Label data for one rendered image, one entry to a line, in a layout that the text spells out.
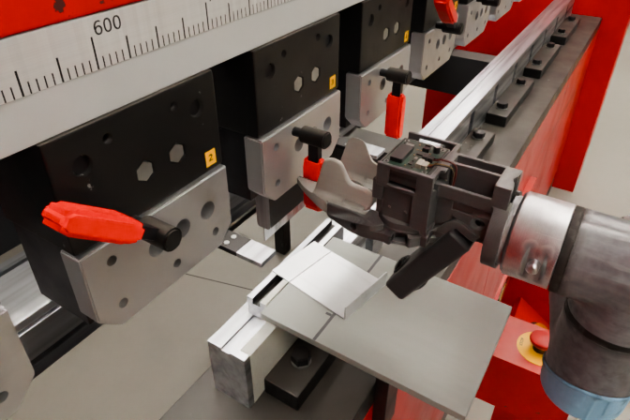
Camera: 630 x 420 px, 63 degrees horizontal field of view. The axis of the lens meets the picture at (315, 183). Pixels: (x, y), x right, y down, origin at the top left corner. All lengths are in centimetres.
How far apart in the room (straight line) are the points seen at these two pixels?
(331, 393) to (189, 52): 50
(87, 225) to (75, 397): 166
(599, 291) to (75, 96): 39
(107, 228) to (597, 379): 40
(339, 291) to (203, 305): 145
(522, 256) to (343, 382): 38
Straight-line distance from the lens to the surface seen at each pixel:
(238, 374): 69
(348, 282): 70
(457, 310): 69
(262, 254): 74
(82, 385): 199
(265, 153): 50
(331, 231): 79
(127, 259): 41
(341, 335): 64
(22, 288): 82
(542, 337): 96
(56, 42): 34
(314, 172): 53
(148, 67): 38
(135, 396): 190
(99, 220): 33
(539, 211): 45
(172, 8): 39
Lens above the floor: 148
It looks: 33 degrees down
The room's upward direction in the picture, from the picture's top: straight up
